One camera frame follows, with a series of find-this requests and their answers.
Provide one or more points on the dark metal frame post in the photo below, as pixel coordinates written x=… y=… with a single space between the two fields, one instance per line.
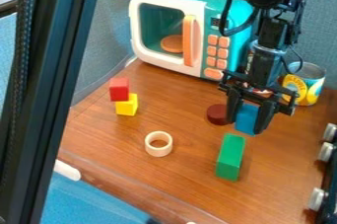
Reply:
x=48 y=96

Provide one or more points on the dark red round block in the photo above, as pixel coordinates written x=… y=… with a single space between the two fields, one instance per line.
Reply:
x=216 y=114

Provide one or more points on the toy microwave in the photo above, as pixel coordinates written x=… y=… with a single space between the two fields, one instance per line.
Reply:
x=184 y=30

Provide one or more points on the yellow and blue can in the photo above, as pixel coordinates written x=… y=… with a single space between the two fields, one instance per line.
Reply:
x=305 y=85

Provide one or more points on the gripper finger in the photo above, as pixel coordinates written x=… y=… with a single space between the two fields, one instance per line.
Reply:
x=265 y=117
x=233 y=108

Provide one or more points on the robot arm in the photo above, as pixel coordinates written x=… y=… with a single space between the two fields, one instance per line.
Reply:
x=272 y=34

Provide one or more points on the red cube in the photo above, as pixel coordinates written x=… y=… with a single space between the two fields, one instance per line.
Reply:
x=119 y=89

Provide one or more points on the toy stove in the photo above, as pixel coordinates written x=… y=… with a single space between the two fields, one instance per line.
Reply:
x=325 y=175

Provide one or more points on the blue cube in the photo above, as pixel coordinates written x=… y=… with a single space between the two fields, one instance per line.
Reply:
x=246 y=119

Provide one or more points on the green rectangular block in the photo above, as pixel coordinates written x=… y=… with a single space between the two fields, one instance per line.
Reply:
x=231 y=157

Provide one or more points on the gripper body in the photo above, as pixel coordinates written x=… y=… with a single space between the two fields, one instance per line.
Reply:
x=259 y=90

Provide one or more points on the yellow cube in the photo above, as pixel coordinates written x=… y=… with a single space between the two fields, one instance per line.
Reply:
x=127 y=105

